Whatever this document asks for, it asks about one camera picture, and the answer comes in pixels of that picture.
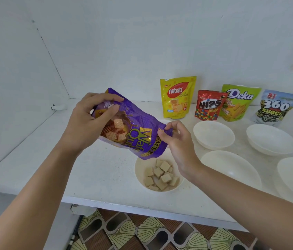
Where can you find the green snack bag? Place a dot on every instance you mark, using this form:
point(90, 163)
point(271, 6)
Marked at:
point(240, 106)

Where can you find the thin black pole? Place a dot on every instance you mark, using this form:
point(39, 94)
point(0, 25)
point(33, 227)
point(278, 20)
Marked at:
point(75, 230)

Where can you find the person's left hand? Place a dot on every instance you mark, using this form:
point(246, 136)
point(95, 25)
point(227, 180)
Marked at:
point(84, 130)

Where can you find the red Nips candy bag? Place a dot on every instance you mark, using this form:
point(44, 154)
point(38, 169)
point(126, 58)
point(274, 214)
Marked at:
point(209, 106)

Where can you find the person's right forearm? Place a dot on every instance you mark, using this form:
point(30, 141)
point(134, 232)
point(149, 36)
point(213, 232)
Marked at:
point(253, 210)

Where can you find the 360 Kuaci seed bag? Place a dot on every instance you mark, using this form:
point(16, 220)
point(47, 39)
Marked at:
point(276, 109)

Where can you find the small white plaster lump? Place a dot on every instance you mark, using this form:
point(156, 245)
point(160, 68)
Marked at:
point(59, 107)

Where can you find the pile of beige wafer cubes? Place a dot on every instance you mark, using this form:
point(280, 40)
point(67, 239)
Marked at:
point(162, 177)

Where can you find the purple snack bag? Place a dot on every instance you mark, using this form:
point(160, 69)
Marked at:
point(141, 122)

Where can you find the yellow snack bag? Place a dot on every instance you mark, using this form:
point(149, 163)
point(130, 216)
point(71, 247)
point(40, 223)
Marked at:
point(177, 101)

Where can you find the person's right hand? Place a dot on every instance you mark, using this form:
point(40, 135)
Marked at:
point(185, 153)

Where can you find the person's left forearm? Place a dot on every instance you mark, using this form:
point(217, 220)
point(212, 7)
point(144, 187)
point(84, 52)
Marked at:
point(27, 205)

